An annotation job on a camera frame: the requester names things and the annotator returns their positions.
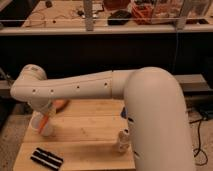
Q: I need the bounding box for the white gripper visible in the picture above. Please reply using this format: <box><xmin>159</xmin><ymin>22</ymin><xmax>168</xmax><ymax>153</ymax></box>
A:
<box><xmin>29</xmin><ymin>100</ymin><xmax>55</xmax><ymax>116</ymax></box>

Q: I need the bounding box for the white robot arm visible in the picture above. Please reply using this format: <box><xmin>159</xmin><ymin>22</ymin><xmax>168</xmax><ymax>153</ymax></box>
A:
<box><xmin>10</xmin><ymin>64</ymin><xmax>196</xmax><ymax>171</ymax></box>

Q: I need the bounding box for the orange object behind arm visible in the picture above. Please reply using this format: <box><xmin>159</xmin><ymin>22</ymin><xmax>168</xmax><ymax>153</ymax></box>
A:
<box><xmin>53</xmin><ymin>99</ymin><xmax>69</xmax><ymax>112</ymax></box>

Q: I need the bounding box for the wooden board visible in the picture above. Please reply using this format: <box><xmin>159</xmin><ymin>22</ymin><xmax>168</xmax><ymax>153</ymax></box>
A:
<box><xmin>13</xmin><ymin>100</ymin><xmax>135</xmax><ymax>171</ymax></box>

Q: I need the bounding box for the black striped block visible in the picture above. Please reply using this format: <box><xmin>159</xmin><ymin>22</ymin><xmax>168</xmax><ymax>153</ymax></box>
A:
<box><xmin>30</xmin><ymin>147</ymin><xmax>64</xmax><ymax>171</ymax></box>

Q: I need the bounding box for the wooden workbench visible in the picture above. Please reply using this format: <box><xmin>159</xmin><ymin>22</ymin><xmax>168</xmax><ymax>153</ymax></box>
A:
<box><xmin>0</xmin><ymin>0</ymin><xmax>213</xmax><ymax>36</ymax></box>

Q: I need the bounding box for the black object on bench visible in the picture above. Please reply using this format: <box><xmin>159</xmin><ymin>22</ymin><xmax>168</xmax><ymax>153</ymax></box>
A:
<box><xmin>107</xmin><ymin>10</ymin><xmax>131</xmax><ymax>26</ymax></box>

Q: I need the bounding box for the orange crate on bench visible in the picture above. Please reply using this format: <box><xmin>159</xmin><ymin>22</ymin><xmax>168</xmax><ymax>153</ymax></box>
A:
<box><xmin>131</xmin><ymin>3</ymin><xmax>172</xmax><ymax>25</ymax></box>

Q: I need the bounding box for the metal post left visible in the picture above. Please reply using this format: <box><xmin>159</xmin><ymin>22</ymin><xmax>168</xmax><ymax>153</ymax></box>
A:
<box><xmin>83</xmin><ymin>0</ymin><xmax>94</xmax><ymax>31</ymax></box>

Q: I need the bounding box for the metal post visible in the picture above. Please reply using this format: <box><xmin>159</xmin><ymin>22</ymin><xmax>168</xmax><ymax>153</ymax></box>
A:
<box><xmin>83</xmin><ymin>0</ymin><xmax>94</xmax><ymax>31</ymax></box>
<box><xmin>176</xmin><ymin>0</ymin><xmax>193</xmax><ymax>30</ymax></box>

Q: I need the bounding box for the black cable on floor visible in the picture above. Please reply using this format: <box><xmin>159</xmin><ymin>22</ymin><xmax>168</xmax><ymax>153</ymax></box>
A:
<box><xmin>188</xmin><ymin>116</ymin><xmax>209</xmax><ymax>167</ymax></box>

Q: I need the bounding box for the metal post right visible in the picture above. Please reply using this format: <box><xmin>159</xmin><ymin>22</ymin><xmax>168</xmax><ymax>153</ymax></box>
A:
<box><xmin>176</xmin><ymin>0</ymin><xmax>193</xmax><ymax>30</ymax></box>

